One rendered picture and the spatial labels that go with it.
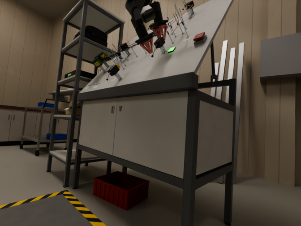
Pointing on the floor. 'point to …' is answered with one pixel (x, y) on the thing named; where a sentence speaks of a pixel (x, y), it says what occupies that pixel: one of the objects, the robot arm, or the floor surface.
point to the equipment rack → (99, 13)
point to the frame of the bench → (186, 213)
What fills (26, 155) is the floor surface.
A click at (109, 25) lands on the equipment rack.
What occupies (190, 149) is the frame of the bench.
